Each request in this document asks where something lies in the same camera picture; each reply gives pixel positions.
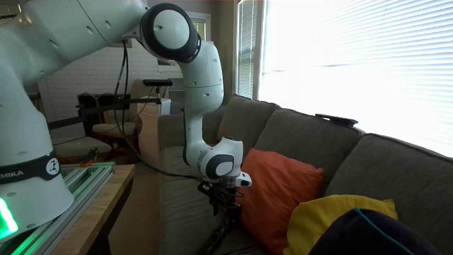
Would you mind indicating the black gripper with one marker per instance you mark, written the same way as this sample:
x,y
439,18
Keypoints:
x,y
220,190

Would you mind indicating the dark navy sausage pillow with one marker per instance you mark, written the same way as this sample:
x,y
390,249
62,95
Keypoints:
x,y
373,233

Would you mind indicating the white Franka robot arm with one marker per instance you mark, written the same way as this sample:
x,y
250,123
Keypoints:
x,y
203,85

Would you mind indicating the orange square pillow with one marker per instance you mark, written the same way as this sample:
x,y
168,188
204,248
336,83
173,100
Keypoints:
x,y
278,202

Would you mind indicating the yellow pillow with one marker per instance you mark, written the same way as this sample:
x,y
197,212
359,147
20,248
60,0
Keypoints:
x,y
321,219

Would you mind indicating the black remote control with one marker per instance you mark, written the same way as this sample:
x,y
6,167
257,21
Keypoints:
x,y
214,239

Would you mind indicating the beige cabinet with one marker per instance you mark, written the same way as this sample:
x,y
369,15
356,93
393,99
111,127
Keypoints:
x,y
151,136

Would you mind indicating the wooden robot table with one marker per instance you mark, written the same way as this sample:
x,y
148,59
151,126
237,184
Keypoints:
x,y
100,212

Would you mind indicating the wooden cushioned chair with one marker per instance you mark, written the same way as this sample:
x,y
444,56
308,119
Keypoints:
x,y
115,127

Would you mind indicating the flat black device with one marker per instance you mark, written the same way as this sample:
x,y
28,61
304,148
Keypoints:
x,y
336,119

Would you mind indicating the green-lit electronic device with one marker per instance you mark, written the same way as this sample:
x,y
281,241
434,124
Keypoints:
x,y
71,202

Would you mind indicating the beige cushioned ottoman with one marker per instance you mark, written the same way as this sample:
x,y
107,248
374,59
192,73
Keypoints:
x,y
83,148

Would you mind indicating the grey fabric sofa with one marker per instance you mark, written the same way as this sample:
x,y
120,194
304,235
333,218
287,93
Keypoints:
x,y
387,170

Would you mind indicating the white window blinds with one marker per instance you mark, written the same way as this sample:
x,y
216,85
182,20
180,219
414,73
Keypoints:
x,y
369,61

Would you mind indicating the black stereo camera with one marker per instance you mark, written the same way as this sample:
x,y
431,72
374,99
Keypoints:
x,y
158,82

